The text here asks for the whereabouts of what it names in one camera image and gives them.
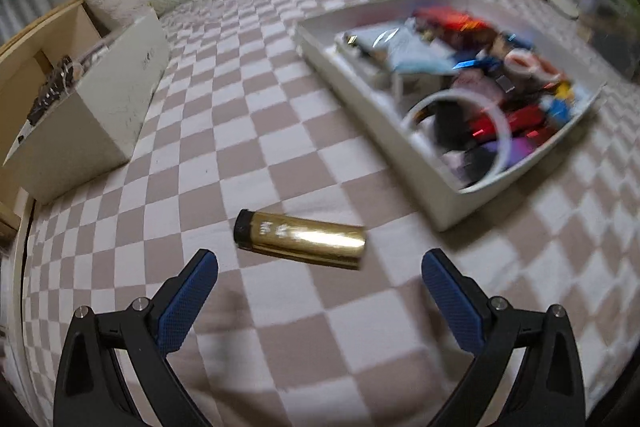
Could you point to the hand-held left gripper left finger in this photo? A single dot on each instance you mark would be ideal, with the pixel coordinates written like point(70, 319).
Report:
point(187, 302)

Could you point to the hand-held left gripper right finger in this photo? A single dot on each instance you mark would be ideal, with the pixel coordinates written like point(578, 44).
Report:
point(452, 302)

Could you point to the gold metallic lighter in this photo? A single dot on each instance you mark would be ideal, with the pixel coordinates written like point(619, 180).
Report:
point(305, 237)

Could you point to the white shallow cardboard container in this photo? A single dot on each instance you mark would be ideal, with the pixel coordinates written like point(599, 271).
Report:
point(380, 132)

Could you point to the blue metallic lighter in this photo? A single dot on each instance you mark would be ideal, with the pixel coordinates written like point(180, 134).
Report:
point(475, 65)

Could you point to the orange white scissors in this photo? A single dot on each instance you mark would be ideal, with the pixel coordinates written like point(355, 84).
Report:
point(520, 57)

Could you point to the small black box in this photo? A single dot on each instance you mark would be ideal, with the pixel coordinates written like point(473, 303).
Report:
point(450, 122)

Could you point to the checkered bed sheet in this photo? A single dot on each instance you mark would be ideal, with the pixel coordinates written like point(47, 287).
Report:
point(280, 132)

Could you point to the white storage box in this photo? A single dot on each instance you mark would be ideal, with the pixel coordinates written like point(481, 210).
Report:
point(95, 122)

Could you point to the light blue mask packet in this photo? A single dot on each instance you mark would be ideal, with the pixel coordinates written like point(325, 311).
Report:
point(400, 47)

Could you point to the wooden bedside shelf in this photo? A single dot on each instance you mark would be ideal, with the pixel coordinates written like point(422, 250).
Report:
point(30, 47)

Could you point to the white fluffy pillow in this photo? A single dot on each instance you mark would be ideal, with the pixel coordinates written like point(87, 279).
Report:
point(115, 2)

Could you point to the clear plastic bin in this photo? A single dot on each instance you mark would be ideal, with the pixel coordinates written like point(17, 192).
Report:
point(610, 32)

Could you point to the grey blue curtain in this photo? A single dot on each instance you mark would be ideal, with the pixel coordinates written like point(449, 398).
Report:
point(20, 7)

